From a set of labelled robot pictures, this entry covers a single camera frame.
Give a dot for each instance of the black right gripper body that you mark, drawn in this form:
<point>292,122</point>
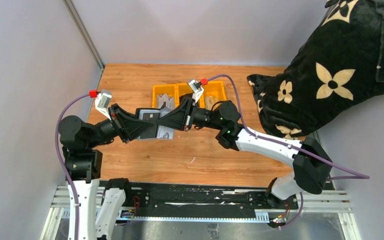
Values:
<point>188,112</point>

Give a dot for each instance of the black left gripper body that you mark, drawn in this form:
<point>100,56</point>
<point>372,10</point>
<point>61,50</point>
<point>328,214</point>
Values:
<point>118,122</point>

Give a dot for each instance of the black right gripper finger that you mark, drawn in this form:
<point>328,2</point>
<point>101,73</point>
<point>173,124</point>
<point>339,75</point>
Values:
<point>183,109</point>
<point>174,120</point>

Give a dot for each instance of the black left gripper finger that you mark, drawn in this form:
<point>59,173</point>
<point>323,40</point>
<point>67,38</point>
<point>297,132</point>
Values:
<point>145,131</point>
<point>122,117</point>

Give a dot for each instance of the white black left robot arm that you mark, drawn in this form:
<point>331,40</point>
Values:
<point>82,165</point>

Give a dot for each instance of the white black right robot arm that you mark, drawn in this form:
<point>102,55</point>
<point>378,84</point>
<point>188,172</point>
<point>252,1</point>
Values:
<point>309,162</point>

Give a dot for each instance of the yellow bin with cards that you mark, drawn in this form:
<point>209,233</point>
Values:
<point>169,89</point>

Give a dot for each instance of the beige card in right bin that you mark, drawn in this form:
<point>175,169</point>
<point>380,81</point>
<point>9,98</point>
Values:
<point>210,100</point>

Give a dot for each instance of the silver cards in bin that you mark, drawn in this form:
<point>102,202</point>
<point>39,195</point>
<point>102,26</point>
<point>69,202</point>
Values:
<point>164,100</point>

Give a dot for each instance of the yellow bin with holders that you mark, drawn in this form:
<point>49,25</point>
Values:
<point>183,90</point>

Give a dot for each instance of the yellow bin right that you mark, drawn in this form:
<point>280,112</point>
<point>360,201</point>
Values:
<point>213,88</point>

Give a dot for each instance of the black plush flower blanket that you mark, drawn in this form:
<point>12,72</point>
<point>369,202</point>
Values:
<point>339,66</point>

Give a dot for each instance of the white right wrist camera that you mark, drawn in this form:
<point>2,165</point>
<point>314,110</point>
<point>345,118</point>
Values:
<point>197,88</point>

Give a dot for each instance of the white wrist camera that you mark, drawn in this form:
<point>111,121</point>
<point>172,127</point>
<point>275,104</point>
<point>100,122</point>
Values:
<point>197,88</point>
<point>102,101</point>

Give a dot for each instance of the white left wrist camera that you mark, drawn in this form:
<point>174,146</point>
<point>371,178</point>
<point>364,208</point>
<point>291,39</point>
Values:
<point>102,101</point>

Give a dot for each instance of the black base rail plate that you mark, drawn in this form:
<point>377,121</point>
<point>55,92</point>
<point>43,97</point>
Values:
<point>188,201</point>

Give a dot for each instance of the aluminium corner frame post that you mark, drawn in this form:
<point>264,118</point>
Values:
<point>77,20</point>

